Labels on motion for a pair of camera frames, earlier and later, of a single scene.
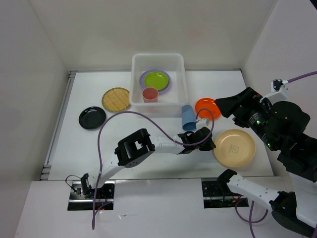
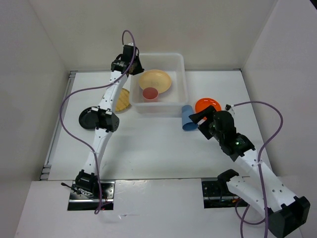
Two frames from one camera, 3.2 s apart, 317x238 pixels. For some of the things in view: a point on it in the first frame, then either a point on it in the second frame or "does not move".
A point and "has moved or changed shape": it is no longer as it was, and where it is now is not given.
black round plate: (92, 118) does not move
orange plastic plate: (209, 103) does not move
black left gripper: (209, 146) -> (139, 69)
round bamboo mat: (115, 99) does not move
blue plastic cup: (188, 120) does not move
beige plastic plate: (234, 148) has moved or changed shape
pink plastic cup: (150, 94) does not move
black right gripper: (247, 98) -> (207, 112)
